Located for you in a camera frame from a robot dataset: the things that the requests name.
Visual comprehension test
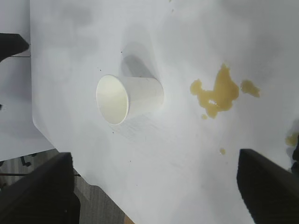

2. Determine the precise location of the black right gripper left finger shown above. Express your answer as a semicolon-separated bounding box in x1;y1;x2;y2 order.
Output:
0;152;75;224

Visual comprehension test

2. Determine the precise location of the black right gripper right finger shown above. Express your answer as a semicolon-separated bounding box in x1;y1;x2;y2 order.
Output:
236;148;299;224

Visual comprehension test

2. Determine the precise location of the yellow liquid spill puddle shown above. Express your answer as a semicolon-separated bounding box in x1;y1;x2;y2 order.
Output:
189;63;261;119

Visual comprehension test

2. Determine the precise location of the black cloth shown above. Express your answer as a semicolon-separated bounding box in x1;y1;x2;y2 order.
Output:
291;140;299;175

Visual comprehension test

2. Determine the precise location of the black equipment under table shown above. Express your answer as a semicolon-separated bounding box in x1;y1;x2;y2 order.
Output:
74;192;82;224

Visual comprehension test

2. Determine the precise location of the white paper cup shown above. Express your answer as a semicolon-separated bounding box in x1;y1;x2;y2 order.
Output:
96;74;164;126

